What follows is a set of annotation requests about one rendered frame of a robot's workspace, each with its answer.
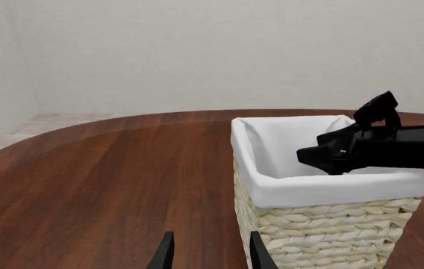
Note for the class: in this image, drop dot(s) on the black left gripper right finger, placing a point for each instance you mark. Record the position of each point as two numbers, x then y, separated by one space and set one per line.
259 256

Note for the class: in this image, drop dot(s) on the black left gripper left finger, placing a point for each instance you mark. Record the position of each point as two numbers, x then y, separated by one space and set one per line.
164 255

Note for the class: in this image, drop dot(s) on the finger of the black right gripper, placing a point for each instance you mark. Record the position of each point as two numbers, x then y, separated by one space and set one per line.
340 136
322 159

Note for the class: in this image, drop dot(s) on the woven basket with white liner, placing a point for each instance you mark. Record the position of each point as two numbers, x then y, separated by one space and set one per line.
309 218

